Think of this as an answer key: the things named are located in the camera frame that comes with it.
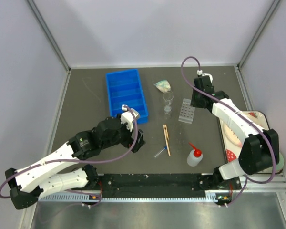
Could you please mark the grey slotted cable duct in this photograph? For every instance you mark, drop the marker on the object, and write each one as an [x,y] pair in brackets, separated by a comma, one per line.
[74,197]

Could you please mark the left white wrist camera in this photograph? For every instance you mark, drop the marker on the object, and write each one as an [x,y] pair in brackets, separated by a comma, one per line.
[128,118]

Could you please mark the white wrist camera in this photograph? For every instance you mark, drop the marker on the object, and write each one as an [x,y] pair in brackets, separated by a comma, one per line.
[128,118]
[200,73]

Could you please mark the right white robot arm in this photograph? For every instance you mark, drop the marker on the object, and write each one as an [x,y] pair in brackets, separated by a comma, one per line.
[260,147]

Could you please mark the crumpled plastic bag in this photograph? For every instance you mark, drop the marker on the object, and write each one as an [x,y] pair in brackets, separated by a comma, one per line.
[163,86]

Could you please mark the blue compartment plastic bin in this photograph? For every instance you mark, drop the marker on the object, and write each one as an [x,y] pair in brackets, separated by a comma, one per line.
[125,88]

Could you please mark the clear acrylic tube rack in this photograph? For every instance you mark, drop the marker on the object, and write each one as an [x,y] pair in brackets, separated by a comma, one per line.
[187,112]

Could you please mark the strawberry pattern tray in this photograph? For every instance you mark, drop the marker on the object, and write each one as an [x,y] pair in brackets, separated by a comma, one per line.
[232,144]

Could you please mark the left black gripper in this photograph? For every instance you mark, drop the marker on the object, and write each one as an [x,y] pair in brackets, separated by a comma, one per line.
[139,141]

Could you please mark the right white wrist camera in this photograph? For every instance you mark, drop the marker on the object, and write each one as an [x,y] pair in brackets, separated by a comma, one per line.
[200,73]

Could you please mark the wooden test tube clamp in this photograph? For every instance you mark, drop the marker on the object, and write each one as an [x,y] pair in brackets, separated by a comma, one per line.
[166,138]

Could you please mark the clear glass beaker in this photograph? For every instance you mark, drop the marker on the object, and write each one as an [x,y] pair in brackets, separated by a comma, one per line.
[168,99]

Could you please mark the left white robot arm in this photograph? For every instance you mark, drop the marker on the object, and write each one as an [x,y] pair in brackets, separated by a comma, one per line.
[68,167]

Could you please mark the wash bottle red nozzle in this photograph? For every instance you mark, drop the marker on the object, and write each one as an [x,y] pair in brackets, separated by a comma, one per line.
[195,156]

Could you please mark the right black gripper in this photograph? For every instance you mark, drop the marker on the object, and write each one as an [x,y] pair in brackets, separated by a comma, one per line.
[193,102]

